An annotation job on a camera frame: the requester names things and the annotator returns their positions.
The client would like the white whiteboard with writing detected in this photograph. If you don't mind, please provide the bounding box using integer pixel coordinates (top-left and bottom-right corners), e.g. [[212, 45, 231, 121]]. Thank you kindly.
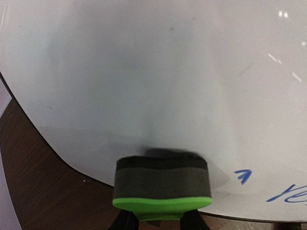
[[0, 0, 307, 222]]

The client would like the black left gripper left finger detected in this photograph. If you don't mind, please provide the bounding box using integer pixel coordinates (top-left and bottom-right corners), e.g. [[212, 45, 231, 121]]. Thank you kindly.
[[109, 210, 139, 230]]

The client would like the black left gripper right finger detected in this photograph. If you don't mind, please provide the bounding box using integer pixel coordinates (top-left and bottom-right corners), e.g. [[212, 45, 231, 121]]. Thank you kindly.
[[181, 210, 209, 230]]

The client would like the green whiteboard eraser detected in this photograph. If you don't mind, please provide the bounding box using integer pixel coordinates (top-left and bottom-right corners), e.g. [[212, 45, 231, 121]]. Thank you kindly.
[[112, 148, 213, 221]]

